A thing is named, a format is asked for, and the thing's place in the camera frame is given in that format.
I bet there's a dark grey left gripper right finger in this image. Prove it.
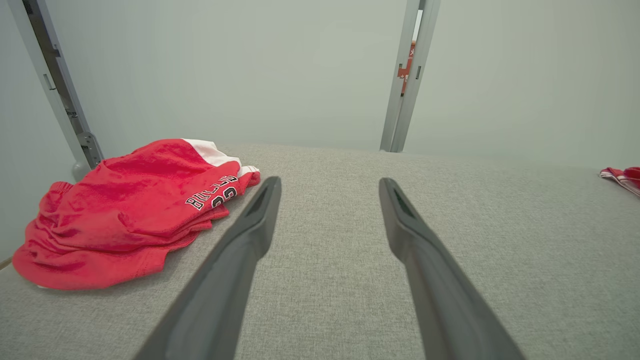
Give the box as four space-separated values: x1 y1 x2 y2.
378 177 526 360

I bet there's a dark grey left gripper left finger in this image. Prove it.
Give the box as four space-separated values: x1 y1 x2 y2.
132 176 282 360

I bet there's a red basketball jersey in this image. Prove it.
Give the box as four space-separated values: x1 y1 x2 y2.
12 138 262 291

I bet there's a red jersey with striped trim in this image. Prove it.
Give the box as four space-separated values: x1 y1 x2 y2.
599 166 640 197

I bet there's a grey double metal post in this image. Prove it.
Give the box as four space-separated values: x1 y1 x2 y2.
379 0 442 153

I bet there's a red wall sign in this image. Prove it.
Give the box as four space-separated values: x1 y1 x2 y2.
397 40 417 96

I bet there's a grey metal post with hinge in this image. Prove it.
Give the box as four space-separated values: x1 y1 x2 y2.
7 0 105 182

